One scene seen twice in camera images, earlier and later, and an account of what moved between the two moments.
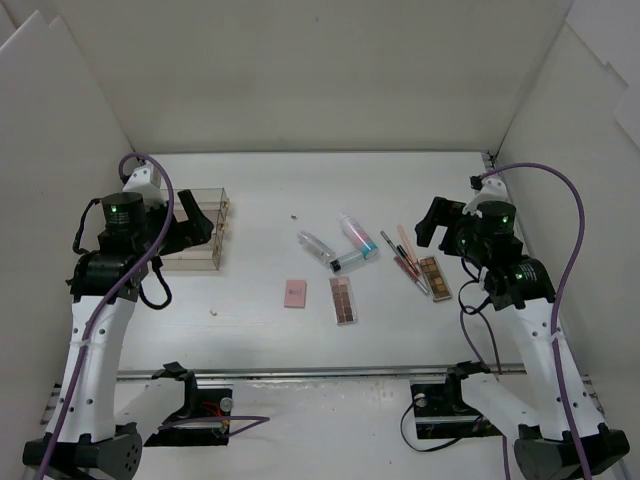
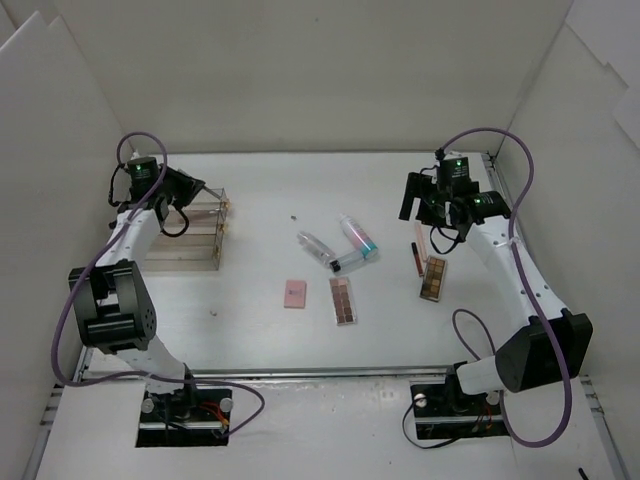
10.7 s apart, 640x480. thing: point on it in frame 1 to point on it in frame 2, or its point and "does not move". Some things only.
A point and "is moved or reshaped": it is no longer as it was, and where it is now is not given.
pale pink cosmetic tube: [404, 237] is moved or reshaped
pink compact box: [295, 294] does not move
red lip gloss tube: [403, 265] to [417, 259]
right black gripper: [447, 223] to [411, 195]
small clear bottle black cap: [347, 262] does not move
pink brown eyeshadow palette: [343, 300] does not move
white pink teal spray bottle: [358, 237] does not move
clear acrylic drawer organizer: [215, 205] does not move
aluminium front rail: [507, 373] does not move
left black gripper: [176, 228] to [185, 185]
